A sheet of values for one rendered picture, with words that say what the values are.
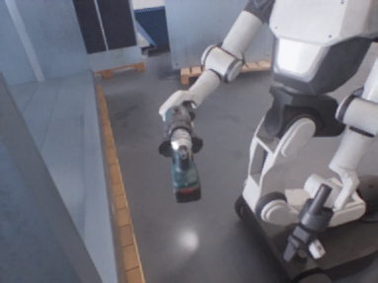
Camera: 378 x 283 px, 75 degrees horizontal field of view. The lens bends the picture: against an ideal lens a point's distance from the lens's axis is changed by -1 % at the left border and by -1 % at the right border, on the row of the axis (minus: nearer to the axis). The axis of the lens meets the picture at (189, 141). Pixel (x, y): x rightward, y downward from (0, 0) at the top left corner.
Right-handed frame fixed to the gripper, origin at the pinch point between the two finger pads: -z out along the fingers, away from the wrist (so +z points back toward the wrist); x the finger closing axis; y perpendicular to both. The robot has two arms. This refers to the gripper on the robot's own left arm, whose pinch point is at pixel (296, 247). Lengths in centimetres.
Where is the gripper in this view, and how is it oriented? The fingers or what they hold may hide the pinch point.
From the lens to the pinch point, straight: 100.4
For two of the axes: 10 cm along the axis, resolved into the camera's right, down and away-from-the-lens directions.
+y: 6.2, 4.3, -6.5
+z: 2.8, -9.0, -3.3
